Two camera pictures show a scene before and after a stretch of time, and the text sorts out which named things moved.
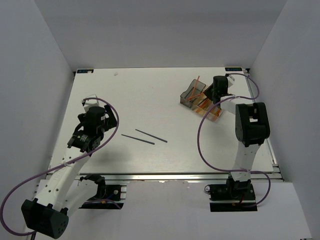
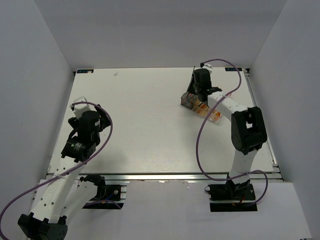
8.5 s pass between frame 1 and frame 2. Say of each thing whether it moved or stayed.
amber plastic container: stayed
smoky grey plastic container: stayed
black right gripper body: moved
